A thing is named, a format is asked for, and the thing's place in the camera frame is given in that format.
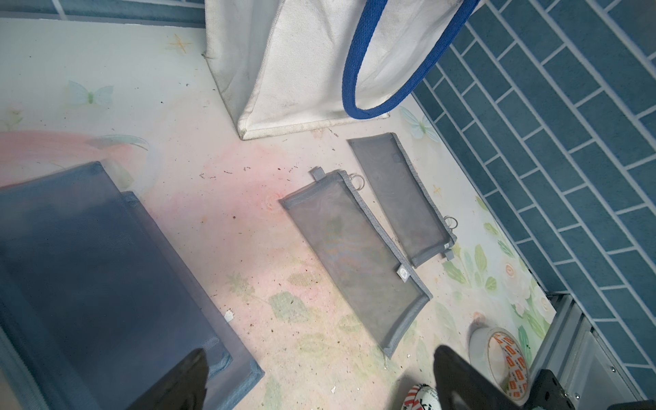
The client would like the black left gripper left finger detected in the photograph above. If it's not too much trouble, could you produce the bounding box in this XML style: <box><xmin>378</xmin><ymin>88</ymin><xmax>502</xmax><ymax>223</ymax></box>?
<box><xmin>128</xmin><ymin>348</ymin><xmax>209</xmax><ymax>409</ymax></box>

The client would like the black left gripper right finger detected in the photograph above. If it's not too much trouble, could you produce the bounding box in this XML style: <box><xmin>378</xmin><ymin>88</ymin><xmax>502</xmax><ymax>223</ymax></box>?
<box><xmin>433</xmin><ymin>344</ymin><xmax>519</xmax><ymax>410</ymax></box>

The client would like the grey mesh pouch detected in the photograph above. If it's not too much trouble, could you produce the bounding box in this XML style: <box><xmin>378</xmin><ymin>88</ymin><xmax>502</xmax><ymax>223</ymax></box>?
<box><xmin>281</xmin><ymin>167</ymin><xmax>432</xmax><ymax>357</ymax></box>
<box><xmin>348</xmin><ymin>133</ymin><xmax>457</xmax><ymax>267</ymax></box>

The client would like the blue mesh pouch centre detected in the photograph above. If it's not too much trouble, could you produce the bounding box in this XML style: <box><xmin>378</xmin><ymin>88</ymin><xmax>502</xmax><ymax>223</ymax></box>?
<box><xmin>1</xmin><ymin>162</ymin><xmax>264</xmax><ymax>409</ymax></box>

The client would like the white canvas tote bag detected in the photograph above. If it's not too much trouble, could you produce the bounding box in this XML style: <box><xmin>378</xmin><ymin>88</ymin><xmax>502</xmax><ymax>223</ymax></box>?
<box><xmin>205</xmin><ymin>0</ymin><xmax>480</xmax><ymax>140</ymax></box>

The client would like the crushed striped drink can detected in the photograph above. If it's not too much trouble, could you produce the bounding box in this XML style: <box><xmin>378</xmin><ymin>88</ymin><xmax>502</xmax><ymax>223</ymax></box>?
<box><xmin>401</xmin><ymin>384</ymin><xmax>442</xmax><ymax>410</ymax></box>

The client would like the brown tape roll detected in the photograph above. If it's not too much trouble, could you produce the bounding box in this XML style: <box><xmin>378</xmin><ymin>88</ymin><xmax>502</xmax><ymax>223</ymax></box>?
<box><xmin>468</xmin><ymin>327</ymin><xmax>531</xmax><ymax>406</ymax></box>

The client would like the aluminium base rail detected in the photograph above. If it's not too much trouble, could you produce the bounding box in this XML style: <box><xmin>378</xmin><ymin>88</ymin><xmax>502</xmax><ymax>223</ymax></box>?
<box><xmin>531</xmin><ymin>294</ymin><xmax>655</xmax><ymax>409</ymax></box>

